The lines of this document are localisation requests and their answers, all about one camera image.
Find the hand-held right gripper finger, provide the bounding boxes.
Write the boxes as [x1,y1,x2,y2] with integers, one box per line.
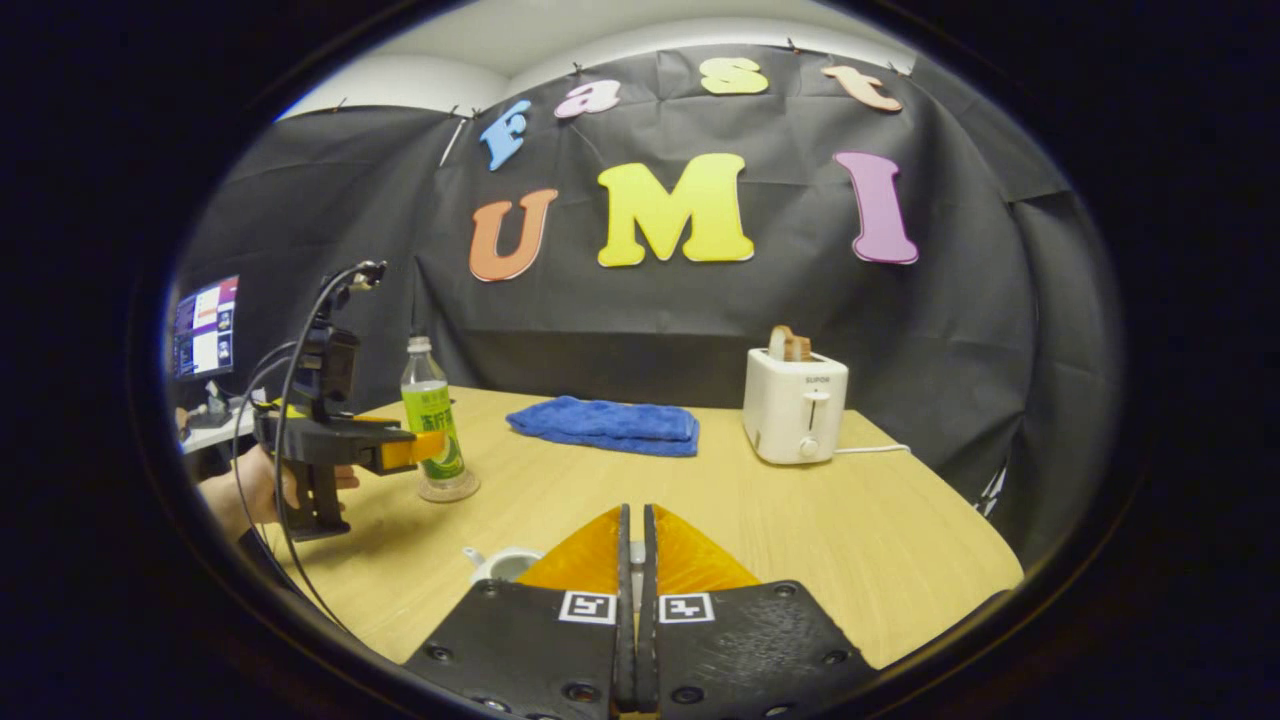
[640,503,881,717]
[405,503,638,717]

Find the green label water bottle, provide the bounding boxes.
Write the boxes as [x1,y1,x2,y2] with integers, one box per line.
[400,337,479,501]

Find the white teacup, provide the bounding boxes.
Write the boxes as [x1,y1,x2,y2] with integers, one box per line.
[462,545,546,586]

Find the white side desk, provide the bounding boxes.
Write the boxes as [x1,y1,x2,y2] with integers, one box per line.
[180,400,257,456]

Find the computer monitor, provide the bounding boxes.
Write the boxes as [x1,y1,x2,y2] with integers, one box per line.
[172,276,240,381]

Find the blue towel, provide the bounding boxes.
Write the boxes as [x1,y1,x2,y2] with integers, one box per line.
[505,396,701,458]

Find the white toaster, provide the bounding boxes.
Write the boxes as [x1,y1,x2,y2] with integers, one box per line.
[742,347,850,466]

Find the black backdrop cloth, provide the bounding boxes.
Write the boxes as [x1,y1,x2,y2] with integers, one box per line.
[178,45,1123,563]

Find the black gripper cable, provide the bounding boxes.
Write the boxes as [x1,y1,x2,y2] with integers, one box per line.
[232,262,386,633]

